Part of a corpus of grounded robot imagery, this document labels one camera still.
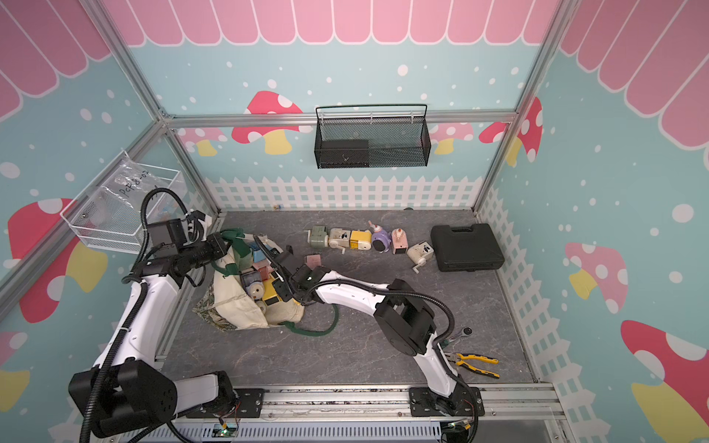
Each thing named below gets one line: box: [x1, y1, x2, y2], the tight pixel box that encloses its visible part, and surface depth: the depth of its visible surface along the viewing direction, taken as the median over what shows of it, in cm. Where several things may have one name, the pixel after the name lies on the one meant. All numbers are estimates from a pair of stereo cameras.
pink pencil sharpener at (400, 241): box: [391, 227, 409, 254], surface depth 105 cm
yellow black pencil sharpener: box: [262, 278, 283, 306], surface depth 92 cm
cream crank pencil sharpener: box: [407, 240, 435, 275], surface depth 104 cm
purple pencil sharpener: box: [368, 220, 392, 254], surface depth 105 cm
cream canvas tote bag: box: [192, 228, 339, 336], surface depth 81 cm
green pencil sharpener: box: [310, 225, 329, 249], surface depth 108 cm
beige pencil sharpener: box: [328, 227, 351, 255], surface depth 108 cm
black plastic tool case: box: [430, 223, 505, 273], surface depth 105 cm
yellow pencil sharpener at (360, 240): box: [349, 229, 373, 252], surface depth 108 cm
